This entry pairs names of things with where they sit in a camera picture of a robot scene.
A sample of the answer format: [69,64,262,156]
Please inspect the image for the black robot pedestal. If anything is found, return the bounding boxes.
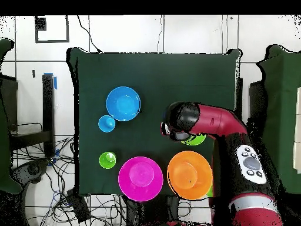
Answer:
[125,195,180,226]

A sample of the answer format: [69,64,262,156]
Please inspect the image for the light blue bowl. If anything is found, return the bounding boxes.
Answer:
[105,86,142,122]

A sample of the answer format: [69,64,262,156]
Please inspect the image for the green covered side table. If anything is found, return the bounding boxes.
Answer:
[0,38,23,195]
[255,44,301,195]

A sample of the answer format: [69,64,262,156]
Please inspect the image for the large orange bowl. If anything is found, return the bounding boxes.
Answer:
[166,150,214,201]

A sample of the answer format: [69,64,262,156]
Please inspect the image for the white boxes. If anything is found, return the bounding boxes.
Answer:
[292,87,301,175]

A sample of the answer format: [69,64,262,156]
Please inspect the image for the floor cable tangle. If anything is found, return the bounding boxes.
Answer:
[11,136,128,226]

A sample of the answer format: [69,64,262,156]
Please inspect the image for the large pink bowl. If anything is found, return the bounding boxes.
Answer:
[118,156,165,202]

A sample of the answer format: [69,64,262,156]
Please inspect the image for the green cup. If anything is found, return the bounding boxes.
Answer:
[99,151,117,170]

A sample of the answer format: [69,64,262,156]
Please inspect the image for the light blue cup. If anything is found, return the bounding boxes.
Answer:
[98,115,116,133]

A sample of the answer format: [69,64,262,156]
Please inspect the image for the dark green tablecloth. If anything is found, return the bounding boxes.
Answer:
[66,46,242,197]

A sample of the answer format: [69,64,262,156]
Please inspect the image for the black upright bar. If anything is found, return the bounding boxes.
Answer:
[235,77,243,112]

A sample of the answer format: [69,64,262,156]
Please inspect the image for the black L-shaped frame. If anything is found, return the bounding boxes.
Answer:
[10,74,55,158]

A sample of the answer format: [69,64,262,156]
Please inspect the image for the black power strip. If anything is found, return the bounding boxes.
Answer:
[66,188,92,223]

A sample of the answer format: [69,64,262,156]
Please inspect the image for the large green bowl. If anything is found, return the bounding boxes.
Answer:
[180,133,207,147]

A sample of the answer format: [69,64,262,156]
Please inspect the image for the black stand base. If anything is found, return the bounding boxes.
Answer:
[11,158,50,185]

